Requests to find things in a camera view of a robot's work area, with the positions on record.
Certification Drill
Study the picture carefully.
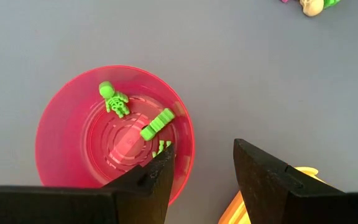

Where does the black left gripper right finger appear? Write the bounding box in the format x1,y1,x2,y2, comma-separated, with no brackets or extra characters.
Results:
233,138,358,224

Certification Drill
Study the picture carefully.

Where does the green figure toy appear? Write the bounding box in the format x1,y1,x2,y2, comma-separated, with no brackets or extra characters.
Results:
139,108,176,142
323,0,342,9
98,81,131,119

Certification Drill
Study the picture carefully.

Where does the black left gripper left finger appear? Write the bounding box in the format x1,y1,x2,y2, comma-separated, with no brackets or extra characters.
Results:
0,144,176,224

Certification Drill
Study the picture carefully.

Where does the pink plastic bowl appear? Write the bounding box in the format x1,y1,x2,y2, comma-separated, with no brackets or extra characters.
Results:
35,65,196,206

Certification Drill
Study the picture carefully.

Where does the orange-yellow plastic bin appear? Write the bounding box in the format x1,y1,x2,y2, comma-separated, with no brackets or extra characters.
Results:
218,166,328,224

